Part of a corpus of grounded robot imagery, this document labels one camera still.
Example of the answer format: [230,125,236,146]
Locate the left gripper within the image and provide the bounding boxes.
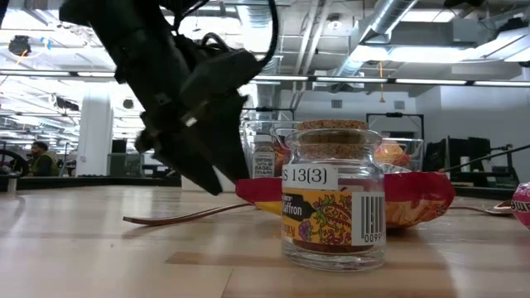
[119,35,252,196]

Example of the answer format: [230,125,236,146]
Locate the white-capped bagel seasoning jar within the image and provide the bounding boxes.
[252,134,277,180]

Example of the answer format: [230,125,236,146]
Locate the copper spoon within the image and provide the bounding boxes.
[449,199,515,217]
[121,201,254,227]

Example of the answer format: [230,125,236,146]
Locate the small orange snack packet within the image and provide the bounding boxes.
[273,140,292,177]

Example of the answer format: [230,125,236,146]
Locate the cork-topped glass saffron jar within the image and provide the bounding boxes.
[281,119,387,273]

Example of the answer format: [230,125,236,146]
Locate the clear plastic bin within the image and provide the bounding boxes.
[372,137,427,173]
[243,119,306,180]

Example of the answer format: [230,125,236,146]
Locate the dark green cabinet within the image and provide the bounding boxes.
[107,152,144,178]

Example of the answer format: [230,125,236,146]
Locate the white building column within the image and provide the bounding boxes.
[76,82,115,177]

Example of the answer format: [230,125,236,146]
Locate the long ceiling light strip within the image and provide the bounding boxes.
[0,69,530,88]

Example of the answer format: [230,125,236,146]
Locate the person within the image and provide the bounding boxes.
[25,140,60,178]

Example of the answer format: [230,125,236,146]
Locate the red-edged ramen packet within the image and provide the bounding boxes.
[234,171,456,229]

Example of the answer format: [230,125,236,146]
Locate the black background workstation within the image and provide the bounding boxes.
[426,136,521,187]

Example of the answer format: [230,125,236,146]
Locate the black slanted rod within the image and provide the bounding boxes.
[445,138,530,173]

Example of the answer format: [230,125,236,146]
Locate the green-edged ramen packet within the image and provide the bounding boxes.
[510,181,530,231]

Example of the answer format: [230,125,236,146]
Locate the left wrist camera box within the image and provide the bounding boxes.
[180,48,266,107]

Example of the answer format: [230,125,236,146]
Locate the ribbed silver air duct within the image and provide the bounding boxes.
[236,0,287,109]

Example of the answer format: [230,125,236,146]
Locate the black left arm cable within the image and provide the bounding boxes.
[173,0,279,70]

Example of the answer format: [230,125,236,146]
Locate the black background station frame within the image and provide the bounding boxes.
[366,112,425,140]

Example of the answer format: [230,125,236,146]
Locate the smooth silver air duct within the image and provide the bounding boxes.
[330,0,419,94]

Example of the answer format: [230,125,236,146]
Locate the black ceiling cable reel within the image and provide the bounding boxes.
[7,35,32,57]

